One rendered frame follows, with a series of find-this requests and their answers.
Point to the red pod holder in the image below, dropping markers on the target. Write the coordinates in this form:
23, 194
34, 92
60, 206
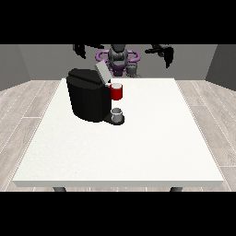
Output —
116, 94

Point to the black coffee machine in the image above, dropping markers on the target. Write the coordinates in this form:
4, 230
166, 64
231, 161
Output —
86, 98

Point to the pale grey machine lid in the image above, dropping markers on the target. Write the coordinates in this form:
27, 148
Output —
103, 71

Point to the small grey cup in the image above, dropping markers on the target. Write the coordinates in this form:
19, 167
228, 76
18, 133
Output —
116, 116

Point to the grey robot trunk purple rings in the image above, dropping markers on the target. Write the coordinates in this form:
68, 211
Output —
118, 56

